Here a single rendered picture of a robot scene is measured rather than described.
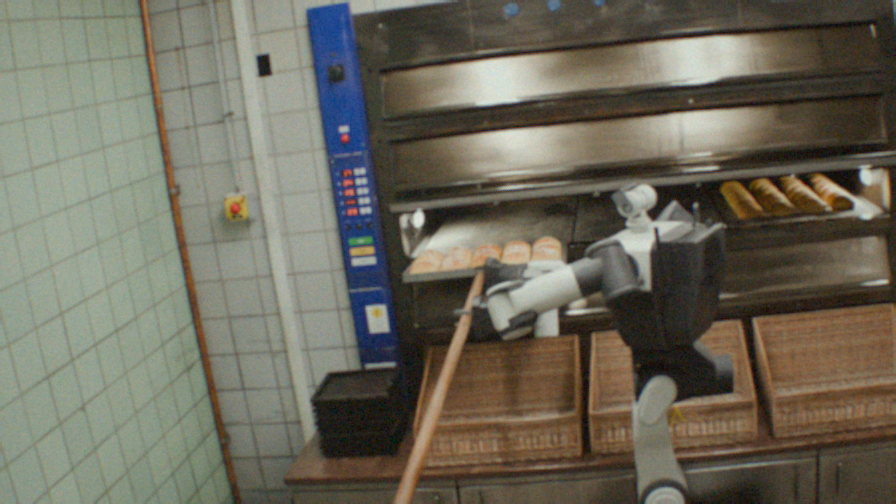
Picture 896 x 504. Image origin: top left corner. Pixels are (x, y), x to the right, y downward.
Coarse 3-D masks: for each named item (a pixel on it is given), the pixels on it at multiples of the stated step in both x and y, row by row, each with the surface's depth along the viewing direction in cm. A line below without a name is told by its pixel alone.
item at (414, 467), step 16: (480, 288) 295; (464, 320) 263; (464, 336) 253; (448, 352) 241; (448, 368) 228; (448, 384) 220; (432, 400) 210; (432, 416) 201; (432, 432) 195; (416, 448) 186; (416, 464) 179; (416, 480) 175; (400, 496) 167
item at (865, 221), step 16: (768, 224) 332; (784, 224) 329; (800, 224) 326; (816, 224) 325; (832, 224) 324; (848, 224) 323; (864, 224) 322; (880, 224) 321; (592, 240) 345; (736, 240) 331
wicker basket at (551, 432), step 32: (480, 352) 352; (512, 352) 350; (544, 352) 348; (576, 352) 336; (480, 384) 352; (512, 384) 349; (576, 384) 319; (416, 416) 318; (448, 416) 353; (480, 416) 351; (512, 416) 347; (544, 416) 343; (576, 416) 304; (448, 448) 327; (480, 448) 323; (512, 448) 320; (544, 448) 308; (576, 448) 307
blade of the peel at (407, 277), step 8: (408, 272) 332; (424, 272) 322; (432, 272) 322; (440, 272) 321; (448, 272) 321; (456, 272) 321; (464, 272) 320; (472, 272) 320; (408, 280) 323; (416, 280) 323
